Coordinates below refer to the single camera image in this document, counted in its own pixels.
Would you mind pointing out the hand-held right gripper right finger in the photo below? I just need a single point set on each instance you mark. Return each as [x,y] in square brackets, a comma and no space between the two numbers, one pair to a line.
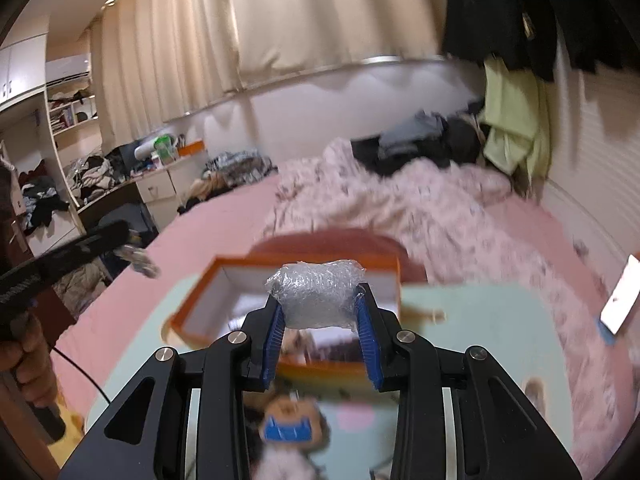
[367,350]

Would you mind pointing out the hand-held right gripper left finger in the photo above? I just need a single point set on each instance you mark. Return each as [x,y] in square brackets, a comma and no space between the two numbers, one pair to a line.
[274,350]

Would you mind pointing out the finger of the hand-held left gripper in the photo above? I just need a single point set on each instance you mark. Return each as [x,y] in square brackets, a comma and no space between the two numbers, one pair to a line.
[90,245]

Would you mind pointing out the orange cardboard box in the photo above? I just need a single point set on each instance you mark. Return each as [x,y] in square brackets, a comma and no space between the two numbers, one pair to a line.
[310,371]

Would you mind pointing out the bubble wrap bundle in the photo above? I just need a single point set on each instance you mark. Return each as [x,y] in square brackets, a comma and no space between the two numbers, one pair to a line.
[315,295]

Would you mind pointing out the brown plush doll blue cap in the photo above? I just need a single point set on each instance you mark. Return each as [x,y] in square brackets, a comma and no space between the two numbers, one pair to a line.
[292,427]

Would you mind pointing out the person's left hand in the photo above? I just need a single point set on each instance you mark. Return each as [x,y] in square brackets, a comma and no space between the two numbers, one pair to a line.
[35,365]

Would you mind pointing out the mixed clothes heap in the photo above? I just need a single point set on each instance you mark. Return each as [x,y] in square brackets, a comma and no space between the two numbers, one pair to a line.
[100,172]

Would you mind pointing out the white drawer cabinet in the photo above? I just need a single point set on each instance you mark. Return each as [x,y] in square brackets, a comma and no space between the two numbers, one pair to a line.
[160,190]

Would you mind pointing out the green and white bottle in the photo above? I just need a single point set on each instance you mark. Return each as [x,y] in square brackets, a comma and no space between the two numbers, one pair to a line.
[165,150]

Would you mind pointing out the white open bookshelf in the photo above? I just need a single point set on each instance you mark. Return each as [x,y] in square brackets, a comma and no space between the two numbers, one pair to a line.
[75,110]

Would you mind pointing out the pink floral quilt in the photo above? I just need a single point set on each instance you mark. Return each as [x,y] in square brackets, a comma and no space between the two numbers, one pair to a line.
[425,210]

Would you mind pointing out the yellow cloth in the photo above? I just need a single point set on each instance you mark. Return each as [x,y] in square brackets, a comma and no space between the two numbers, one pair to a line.
[70,425]

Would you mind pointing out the grey patterned cloth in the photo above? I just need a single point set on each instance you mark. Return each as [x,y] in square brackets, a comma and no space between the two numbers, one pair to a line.
[240,165]

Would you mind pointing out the white air conditioner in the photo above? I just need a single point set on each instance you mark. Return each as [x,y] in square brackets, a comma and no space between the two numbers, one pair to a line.
[67,67]

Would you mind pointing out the pile of dark clothes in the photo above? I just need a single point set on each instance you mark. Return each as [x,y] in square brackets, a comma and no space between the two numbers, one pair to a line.
[400,145]

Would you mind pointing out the white smartphone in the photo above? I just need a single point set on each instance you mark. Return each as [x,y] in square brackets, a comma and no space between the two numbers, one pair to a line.
[622,300]

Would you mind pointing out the yellow-green garment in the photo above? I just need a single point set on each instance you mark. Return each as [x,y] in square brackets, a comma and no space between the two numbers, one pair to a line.
[515,120]

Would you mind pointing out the cream curtain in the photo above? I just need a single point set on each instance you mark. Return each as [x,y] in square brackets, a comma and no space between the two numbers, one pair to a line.
[300,20]

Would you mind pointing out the plain black jacket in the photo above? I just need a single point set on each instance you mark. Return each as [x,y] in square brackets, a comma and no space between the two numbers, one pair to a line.
[480,5]

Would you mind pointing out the black jacket gold emblem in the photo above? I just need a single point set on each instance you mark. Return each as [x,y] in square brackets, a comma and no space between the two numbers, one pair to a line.
[590,10]

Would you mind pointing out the white wall cabinet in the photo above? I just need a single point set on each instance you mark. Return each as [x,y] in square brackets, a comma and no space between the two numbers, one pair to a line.
[22,70]

